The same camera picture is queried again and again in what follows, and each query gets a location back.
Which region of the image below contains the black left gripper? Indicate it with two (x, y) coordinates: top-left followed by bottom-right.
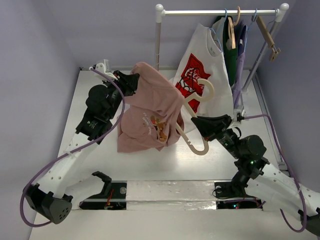
(102, 71), (139, 120)

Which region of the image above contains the beige hanger with green shirt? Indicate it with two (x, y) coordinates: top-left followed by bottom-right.
(227, 6), (241, 50)

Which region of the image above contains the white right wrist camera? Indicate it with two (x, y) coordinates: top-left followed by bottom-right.
(231, 105), (246, 128)

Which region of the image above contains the wooden clip hanger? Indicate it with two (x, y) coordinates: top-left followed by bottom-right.
(256, 16), (281, 62)

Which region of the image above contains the blue wire hanger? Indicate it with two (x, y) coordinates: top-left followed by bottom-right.
(244, 8), (258, 52)
(210, 9), (228, 52)

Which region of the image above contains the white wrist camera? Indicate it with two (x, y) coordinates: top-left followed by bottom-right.
(89, 59), (117, 81)
(231, 105), (246, 128)

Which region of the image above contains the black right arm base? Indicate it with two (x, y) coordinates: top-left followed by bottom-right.
(212, 171), (264, 210)

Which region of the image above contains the green shirt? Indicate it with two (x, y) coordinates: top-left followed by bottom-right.
(223, 18), (238, 87)

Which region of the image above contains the white red print t shirt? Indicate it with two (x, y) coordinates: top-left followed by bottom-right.
(168, 23), (235, 133)

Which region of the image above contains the white metal clothes rack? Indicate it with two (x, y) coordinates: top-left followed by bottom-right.
(154, 3), (290, 92)

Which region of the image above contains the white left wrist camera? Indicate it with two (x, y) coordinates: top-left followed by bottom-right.
(89, 59), (117, 81)

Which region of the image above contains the lavender shirt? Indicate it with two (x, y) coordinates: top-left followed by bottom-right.
(231, 21), (248, 110)

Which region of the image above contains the blue wire hanger right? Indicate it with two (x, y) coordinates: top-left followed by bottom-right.
(244, 8), (258, 52)

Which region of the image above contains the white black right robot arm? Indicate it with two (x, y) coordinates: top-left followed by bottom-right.
(191, 114), (320, 236)

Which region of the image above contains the pink t shirt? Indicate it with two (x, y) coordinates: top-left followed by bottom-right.
(117, 62), (184, 153)

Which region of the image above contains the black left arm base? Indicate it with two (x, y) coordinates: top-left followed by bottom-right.
(79, 171), (127, 210)

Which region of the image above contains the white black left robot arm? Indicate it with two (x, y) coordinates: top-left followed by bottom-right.
(19, 70), (140, 228)

